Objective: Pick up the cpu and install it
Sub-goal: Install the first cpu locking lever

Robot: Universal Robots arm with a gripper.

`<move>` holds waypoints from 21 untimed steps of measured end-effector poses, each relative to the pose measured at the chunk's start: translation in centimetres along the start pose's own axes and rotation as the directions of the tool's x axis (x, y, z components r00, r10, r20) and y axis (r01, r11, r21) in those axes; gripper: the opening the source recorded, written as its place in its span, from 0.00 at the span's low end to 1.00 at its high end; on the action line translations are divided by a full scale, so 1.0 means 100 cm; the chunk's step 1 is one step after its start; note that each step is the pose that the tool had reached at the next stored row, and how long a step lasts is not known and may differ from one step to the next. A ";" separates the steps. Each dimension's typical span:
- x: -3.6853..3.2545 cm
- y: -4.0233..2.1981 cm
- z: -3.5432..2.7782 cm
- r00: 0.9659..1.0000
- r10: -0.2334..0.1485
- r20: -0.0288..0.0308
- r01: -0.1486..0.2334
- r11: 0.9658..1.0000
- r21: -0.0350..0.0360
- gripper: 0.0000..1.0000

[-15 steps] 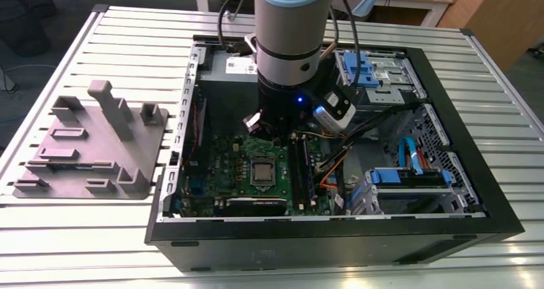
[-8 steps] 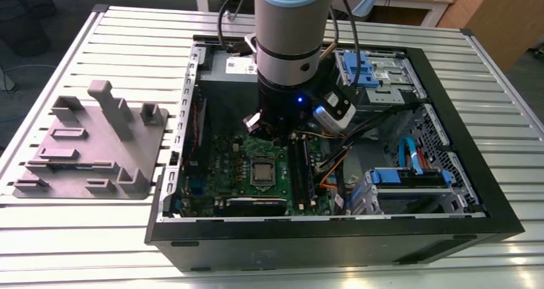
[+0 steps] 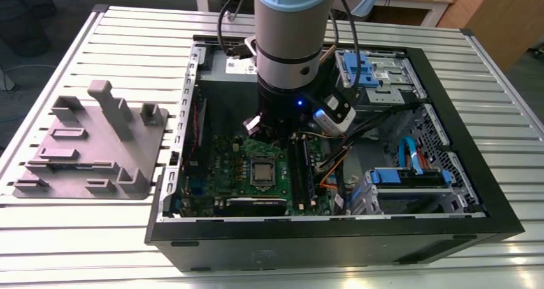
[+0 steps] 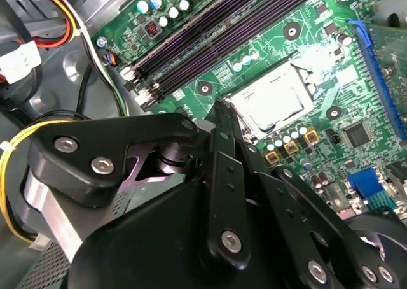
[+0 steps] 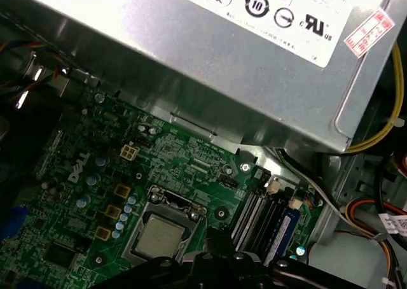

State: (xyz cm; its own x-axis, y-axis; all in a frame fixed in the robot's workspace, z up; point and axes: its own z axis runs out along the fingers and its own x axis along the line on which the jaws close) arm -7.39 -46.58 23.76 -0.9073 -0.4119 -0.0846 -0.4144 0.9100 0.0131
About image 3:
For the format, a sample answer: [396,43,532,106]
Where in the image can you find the orange data wire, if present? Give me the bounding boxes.
[317,148,354,193]

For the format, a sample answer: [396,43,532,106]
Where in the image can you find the black camera cable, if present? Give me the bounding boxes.
[217,0,258,60]
[329,0,365,111]

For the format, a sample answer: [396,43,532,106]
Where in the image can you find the wooden cabinet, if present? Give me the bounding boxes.
[437,0,544,72]

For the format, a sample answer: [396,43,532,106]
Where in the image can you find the blue disk carrier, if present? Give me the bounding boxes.
[368,169,452,188]

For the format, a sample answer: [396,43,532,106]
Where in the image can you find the silver metal disk bay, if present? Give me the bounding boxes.
[364,167,487,216]

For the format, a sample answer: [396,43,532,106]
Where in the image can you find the small metallic wrist camera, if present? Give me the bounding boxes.
[241,115,262,139]

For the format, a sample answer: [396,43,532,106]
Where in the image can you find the black hard disk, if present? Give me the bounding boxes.
[397,170,443,188]

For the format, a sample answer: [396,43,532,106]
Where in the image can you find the dark RAM stick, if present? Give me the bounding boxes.
[44,162,98,173]

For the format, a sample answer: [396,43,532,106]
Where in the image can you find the blue flat wire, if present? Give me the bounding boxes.
[346,187,364,216]

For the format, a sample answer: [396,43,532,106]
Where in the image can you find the grey power supply unit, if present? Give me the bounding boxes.
[195,50,261,134]

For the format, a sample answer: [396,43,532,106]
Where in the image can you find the blue data wire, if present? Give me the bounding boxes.
[398,136,426,176]

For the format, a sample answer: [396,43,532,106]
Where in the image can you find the grey plastic parts rack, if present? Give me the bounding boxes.
[11,80,171,201]

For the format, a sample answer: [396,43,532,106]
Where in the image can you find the blue plastic drive latch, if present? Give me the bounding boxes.
[341,52,380,88]

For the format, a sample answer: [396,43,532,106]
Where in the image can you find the CPU socket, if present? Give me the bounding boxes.
[247,156,279,188]

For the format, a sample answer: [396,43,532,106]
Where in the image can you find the red data wire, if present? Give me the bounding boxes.
[408,147,430,172]

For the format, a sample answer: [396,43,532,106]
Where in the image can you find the grey metal drive cage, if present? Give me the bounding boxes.
[336,49,429,122]

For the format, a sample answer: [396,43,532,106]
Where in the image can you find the black sleeved cable bundle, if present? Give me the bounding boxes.
[340,106,424,172]

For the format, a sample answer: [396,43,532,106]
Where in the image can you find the green motherboard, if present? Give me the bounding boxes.
[174,130,340,218]

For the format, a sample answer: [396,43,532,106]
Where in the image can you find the black RAM slot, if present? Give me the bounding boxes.
[304,135,318,208]
[298,135,314,208]
[293,135,308,208]
[286,135,302,208]

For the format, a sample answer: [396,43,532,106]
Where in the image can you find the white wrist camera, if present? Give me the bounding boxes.
[313,93,357,136]

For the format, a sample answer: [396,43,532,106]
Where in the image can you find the black open PC case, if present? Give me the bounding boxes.
[143,34,527,274]

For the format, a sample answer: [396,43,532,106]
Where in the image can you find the metal socket cover frame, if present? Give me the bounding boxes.
[249,157,278,188]

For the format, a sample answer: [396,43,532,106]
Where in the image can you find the black graphics card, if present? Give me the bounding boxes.
[223,195,289,217]

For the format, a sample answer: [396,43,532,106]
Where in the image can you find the silver square CPU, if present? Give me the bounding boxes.
[254,162,274,182]

